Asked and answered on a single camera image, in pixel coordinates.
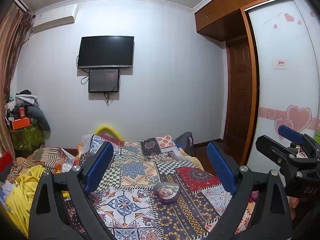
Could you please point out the large black wall television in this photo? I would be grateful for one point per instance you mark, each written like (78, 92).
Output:
(106, 52)

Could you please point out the brown wooden overhead cabinet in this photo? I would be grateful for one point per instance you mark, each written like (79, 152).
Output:
(222, 20)

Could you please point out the purple heart jewelry box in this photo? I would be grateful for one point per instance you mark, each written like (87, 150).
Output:
(167, 193)

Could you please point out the dark blue bag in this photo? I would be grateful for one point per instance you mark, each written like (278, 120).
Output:
(186, 143)

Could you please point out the white wardrobe with hearts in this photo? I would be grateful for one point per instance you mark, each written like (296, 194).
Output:
(286, 35)

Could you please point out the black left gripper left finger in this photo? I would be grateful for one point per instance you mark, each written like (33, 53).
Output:
(48, 217)

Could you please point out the colourful patchwork bedspread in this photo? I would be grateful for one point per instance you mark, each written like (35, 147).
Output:
(124, 199)

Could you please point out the yellow curved object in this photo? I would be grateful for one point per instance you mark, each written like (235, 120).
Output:
(108, 129)

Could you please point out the striped brown pillow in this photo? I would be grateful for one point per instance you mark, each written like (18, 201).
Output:
(51, 158)

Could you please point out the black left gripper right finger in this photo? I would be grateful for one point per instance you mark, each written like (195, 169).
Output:
(258, 208)

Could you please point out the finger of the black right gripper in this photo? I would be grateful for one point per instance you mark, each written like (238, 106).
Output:
(291, 135)

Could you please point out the yellow garment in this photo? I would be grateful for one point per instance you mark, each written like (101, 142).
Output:
(19, 201)

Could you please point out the striped brown curtain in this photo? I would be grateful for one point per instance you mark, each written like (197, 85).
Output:
(14, 27)

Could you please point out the small black wall monitor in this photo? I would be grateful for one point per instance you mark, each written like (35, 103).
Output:
(103, 80)

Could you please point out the white air conditioner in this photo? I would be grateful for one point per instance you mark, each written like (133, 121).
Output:
(55, 18)

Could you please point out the pile of clothes and boxes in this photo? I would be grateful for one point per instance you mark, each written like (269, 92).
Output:
(27, 123)

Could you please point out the brown wooden door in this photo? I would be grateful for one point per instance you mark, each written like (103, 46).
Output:
(239, 97)

